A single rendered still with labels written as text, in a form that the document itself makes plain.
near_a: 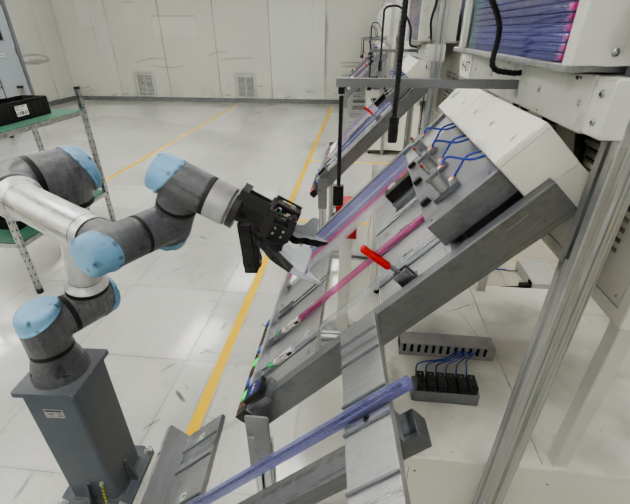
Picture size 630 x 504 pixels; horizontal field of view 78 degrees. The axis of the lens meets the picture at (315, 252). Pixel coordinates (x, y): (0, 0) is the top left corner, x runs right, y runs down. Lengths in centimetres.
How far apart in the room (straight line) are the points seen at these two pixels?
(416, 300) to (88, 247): 53
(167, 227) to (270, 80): 892
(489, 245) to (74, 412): 120
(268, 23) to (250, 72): 105
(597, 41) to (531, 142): 13
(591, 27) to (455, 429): 81
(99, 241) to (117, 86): 1033
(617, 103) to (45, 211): 88
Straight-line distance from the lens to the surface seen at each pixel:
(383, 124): 203
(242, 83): 977
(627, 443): 120
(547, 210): 64
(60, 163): 108
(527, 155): 63
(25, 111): 313
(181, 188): 71
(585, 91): 62
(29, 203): 91
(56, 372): 134
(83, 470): 164
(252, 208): 70
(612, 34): 59
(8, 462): 205
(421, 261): 72
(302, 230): 78
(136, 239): 73
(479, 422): 108
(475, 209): 66
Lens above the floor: 142
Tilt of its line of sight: 29 degrees down
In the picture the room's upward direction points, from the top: straight up
